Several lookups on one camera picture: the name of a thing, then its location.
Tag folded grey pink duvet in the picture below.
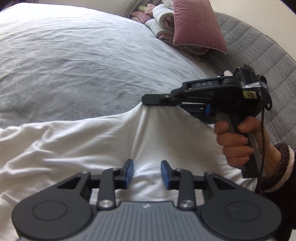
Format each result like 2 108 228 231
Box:
130 1 209 57

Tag grey bed sheet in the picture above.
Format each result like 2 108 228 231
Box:
1 3 215 128

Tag black cable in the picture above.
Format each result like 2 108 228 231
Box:
254 76 273 193

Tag person right hand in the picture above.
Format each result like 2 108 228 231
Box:
213 115 282 180

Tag white folded garment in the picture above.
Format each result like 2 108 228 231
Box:
223 70 233 76

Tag maroon pillow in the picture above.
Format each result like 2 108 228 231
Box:
172 0 227 54

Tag black camera box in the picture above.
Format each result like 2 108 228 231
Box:
233 64 268 89

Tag grey curtain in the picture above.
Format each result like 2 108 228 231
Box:
123 0 161 15

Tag grey quilted headboard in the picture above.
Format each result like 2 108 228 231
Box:
202 13 296 149

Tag white long pants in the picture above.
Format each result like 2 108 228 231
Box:
1 104 256 240

